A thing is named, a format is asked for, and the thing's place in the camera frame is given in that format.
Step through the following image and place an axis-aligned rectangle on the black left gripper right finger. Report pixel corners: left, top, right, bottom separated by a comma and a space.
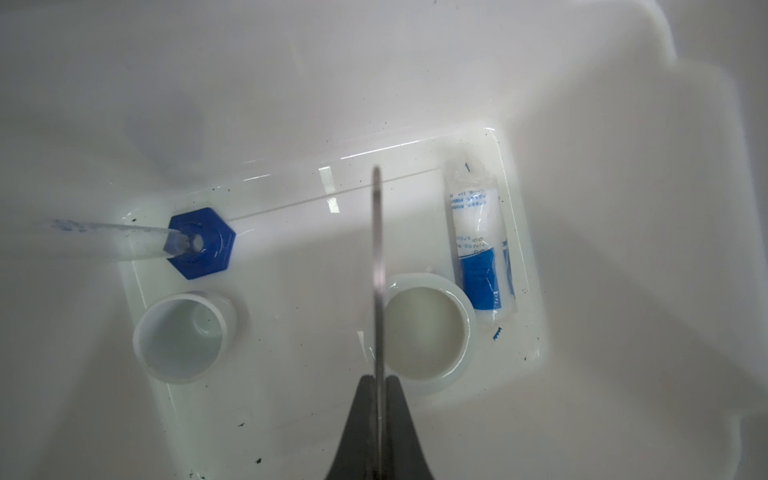
383, 375, 433, 480

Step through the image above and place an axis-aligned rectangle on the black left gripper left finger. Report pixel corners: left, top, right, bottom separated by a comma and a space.
326, 375, 377, 480

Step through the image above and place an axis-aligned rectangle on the large white ceramic dish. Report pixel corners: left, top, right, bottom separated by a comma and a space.
383, 273, 478, 397

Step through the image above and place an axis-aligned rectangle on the white blue label bottle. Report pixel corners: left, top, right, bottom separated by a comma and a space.
447, 160, 517, 324

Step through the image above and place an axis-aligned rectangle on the white plastic storage bin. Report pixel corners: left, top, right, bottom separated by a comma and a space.
1, 1, 767, 479

